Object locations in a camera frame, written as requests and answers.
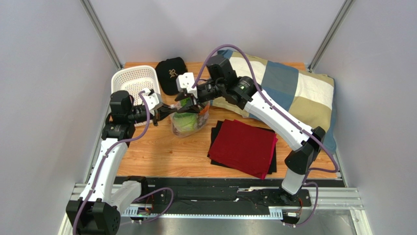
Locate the black folded cloth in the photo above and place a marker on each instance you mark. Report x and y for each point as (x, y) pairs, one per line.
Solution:
(214, 133)

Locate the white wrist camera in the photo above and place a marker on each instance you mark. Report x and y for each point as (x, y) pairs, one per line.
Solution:
(152, 99)
(185, 83)

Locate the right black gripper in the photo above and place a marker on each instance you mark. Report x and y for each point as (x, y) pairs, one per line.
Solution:
(196, 99)

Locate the white plastic basket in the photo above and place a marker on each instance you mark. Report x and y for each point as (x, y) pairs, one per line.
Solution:
(133, 79)

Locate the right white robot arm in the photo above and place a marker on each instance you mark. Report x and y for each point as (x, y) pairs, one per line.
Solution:
(245, 93)

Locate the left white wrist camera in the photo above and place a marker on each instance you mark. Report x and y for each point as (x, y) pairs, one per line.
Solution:
(152, 99)

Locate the left corner aluminium post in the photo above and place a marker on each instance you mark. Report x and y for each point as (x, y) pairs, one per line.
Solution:
(91, 13)

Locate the right corner aluminium post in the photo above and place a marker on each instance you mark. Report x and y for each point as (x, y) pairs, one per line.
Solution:
(334, 27)

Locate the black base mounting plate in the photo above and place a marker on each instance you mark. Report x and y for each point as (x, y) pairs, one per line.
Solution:
(223, 196)

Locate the black baseball cap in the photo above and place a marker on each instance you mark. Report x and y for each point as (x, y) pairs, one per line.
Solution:
(167, 72)

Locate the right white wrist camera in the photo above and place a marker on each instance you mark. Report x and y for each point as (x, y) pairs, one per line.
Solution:
(185, 83)

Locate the green toy cabbage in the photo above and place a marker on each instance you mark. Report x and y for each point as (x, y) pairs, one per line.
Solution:
(185, 122)

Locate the checked blue beige pillow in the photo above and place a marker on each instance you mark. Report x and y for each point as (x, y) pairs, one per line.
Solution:
(306, 96)

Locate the corner aluminium post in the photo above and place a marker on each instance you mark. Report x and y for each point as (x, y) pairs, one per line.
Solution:
(91, 13)
(334, 27)

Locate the aluminium frame rail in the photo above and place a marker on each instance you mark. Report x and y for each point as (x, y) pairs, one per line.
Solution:
(337, 210)

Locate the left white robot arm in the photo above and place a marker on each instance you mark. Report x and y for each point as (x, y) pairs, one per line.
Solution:
(107, 163)

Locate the clear zip top bag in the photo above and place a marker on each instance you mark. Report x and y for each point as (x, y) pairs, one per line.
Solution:
(201, 124)

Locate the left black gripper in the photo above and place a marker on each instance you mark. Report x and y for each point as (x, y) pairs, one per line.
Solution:
(162, 113)

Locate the green toy bell pepper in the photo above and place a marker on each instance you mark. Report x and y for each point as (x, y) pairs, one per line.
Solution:
(185, 103)

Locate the red folded cloth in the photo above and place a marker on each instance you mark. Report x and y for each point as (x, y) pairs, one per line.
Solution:
(245, 148)

